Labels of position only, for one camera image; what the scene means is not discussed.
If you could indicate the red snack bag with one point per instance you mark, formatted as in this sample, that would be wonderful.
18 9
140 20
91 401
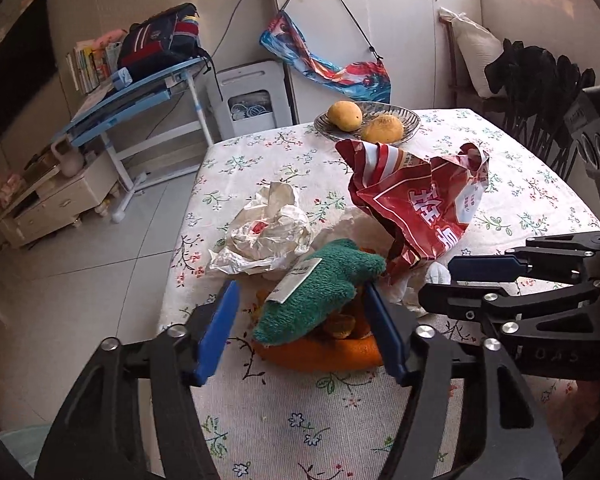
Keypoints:
420 205

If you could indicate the white cabinet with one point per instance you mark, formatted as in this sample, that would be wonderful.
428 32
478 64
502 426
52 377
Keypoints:
405 35

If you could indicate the crumpled white plastic bag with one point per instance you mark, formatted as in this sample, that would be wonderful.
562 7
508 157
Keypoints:
265 235

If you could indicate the speckled yellow mango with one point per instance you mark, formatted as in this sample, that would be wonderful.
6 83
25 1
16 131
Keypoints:
382 129

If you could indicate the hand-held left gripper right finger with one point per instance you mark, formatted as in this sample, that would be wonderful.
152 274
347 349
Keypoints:
387 335

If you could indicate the small orange peel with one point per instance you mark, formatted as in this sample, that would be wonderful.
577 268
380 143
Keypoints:
340 327

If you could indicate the black folding chair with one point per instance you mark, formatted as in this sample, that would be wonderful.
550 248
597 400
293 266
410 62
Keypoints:
530 75

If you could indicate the floral tablecloth table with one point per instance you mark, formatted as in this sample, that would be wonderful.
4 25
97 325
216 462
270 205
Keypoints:
305 410

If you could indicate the black flat television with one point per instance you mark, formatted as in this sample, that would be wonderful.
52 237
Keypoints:
15 70

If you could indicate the green fluffy cloth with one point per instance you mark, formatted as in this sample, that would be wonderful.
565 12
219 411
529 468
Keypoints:
320 290

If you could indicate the colourful printed sling bag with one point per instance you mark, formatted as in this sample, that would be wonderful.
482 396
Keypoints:
330 67

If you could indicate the dark wooden chair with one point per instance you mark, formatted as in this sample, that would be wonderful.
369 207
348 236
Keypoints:
472 103

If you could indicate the row of books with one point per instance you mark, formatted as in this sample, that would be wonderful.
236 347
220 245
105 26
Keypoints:
92 67

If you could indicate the dark striped backpack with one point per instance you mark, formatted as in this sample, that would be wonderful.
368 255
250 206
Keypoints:
160 40

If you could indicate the light blue chair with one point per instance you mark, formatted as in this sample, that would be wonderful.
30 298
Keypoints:
22 450

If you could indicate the small light blue box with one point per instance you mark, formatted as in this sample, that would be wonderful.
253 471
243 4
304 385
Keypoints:
122 78

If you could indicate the light blue study desk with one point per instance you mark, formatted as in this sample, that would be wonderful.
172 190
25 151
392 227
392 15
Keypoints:
125 105

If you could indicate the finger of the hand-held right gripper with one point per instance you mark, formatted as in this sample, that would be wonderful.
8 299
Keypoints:
450 305
485 267

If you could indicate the patterned fruit bowl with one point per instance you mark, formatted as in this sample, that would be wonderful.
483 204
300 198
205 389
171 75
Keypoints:
410 122

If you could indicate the cream television stand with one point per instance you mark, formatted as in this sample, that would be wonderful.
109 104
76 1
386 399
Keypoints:
55 200

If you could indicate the smooth yellow mango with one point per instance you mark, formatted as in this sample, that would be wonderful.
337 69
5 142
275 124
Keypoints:
345 115

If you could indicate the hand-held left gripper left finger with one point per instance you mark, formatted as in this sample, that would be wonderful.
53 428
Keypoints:
217 335

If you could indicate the pink flower bunch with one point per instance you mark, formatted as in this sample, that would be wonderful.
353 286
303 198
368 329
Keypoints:
10 185

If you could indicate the white sack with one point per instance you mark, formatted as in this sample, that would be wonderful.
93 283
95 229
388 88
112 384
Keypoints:
475 50

